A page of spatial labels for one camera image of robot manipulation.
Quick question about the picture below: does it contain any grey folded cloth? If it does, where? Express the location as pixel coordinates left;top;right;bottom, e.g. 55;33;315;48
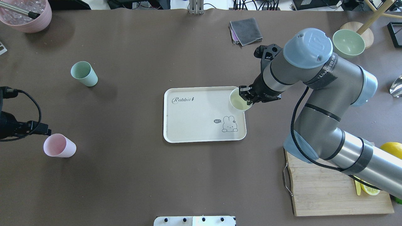
229;17;263;47

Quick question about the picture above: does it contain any green lime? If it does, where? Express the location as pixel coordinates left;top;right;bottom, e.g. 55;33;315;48
394;196;402;205

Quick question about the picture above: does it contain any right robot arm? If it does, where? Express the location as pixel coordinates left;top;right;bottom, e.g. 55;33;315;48
237;28;402;198

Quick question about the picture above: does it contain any cream white plastic cup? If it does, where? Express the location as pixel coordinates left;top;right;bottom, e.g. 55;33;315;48
230;88;253;112

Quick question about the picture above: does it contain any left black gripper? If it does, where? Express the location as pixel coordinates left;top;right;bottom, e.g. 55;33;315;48
0;86;51;140

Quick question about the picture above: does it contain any mint green plastic cup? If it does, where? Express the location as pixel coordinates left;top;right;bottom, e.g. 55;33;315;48
70;61;99;87

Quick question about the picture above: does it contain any lemon half left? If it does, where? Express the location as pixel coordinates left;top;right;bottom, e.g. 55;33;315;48
360;183;380;196

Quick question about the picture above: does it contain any metal muddler tool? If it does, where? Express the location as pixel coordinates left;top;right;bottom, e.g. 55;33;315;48
0;1;40;19

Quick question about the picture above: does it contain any metal scoop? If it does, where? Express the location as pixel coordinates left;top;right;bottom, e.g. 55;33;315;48
389;75;402;98

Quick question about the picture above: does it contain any yellow plastic knife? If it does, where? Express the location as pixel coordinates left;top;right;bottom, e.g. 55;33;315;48
354;179;361;196

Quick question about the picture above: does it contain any mint green bowl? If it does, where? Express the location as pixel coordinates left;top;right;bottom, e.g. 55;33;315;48
333;30;366;59

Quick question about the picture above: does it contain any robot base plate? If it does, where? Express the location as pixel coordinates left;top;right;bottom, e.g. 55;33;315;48
153;216;236;226

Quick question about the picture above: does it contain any pink plastic cup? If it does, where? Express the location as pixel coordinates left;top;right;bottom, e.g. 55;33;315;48
43;133;77;158

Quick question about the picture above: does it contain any black framed glass tray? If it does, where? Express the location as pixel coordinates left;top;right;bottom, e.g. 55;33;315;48
387;22;402;48

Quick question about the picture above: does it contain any white rabbit tray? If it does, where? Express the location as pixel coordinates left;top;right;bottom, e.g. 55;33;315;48
163;86;247;143

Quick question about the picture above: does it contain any wooden cutting board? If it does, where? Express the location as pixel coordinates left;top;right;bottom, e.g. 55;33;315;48
283;152;394;217

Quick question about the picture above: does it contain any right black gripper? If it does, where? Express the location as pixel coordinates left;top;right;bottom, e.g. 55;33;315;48
239;44;282;106

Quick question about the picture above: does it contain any pink bowl with ice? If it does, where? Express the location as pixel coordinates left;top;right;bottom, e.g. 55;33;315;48
0;0;52;33

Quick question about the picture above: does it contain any yellow lemon left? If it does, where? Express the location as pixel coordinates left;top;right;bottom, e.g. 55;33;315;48
380;142;402;159

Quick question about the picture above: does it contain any aluminium frame post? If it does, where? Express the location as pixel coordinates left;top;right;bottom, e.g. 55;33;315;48
188;0;205;15

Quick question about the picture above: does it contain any wooden mug tree stand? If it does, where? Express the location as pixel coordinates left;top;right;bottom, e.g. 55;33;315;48
340;0;401;50

